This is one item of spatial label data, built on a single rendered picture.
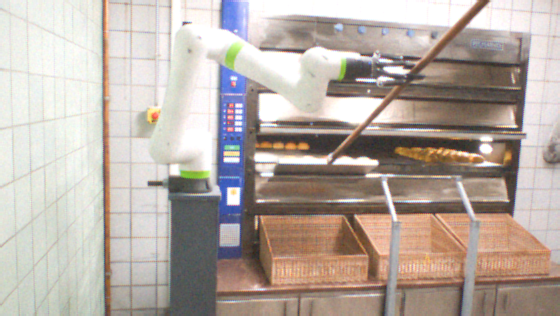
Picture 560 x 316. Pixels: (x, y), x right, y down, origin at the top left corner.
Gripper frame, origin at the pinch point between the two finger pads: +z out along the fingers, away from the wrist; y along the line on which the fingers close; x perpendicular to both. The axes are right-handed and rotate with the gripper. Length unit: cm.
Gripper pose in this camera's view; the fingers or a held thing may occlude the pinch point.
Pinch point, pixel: (413, 71)
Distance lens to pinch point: 176.5
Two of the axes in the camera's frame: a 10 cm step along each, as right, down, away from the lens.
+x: 2.0, -3.0, -9.3
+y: 0.4, 9.5, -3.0
